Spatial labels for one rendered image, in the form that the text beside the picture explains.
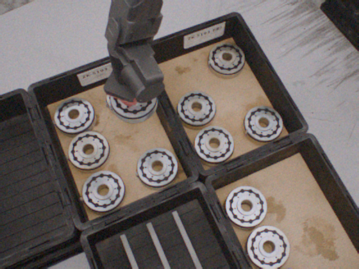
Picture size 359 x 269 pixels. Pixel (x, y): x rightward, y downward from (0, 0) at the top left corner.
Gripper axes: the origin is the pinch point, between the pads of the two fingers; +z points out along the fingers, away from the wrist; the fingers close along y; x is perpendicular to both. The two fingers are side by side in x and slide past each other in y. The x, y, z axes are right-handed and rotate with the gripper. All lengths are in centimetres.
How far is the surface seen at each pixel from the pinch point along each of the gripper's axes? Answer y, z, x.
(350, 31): 101, 76, -54
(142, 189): -14.0, 21.8, -7.3
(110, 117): 0.7, 22.3, 9.0
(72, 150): -12.1, 19.3, 12.7
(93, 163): -13.3, 19.1, 6.1
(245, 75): 27.5, 22.2, -20.0
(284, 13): 64, 36, -24
